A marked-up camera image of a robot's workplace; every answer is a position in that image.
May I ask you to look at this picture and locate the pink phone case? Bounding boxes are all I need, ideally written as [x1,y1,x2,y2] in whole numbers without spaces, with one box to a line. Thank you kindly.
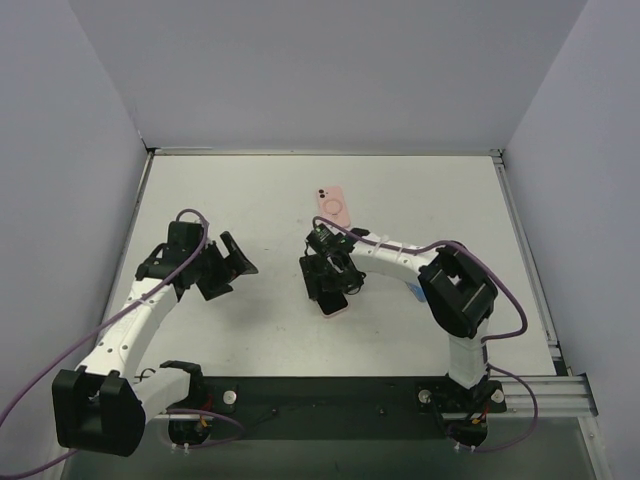
[316,292,349,318]
[316,186,351,228]

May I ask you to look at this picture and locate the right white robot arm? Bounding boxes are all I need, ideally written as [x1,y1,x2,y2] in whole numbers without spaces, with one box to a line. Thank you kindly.
[299,225,497,390]

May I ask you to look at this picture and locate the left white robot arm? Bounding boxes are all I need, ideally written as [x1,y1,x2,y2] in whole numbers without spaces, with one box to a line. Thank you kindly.
[52,220,258,457]

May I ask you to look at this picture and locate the pink phone case on table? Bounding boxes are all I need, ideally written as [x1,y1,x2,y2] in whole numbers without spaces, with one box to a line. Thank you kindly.
[316,186,351,228]

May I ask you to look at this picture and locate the blue phone case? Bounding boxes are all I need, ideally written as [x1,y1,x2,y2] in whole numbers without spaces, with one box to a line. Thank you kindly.
[407,283,426,303]

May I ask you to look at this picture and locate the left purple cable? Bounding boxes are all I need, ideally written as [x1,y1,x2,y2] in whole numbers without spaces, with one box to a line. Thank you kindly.
[0,209,246,476]

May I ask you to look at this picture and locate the purple cable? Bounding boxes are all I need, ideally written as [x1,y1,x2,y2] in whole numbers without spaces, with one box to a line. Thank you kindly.
[312,215,540,454]
[0,209,246,476]

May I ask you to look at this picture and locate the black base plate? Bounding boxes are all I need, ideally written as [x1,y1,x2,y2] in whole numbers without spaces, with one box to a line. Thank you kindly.
[167,376,507,447]

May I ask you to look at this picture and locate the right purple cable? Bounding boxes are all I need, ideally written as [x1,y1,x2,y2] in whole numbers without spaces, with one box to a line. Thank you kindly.
[312,215,540,454]

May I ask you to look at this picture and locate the aluminium frame rail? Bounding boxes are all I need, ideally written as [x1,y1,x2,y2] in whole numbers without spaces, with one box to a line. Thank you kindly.
[494,374,599,418]

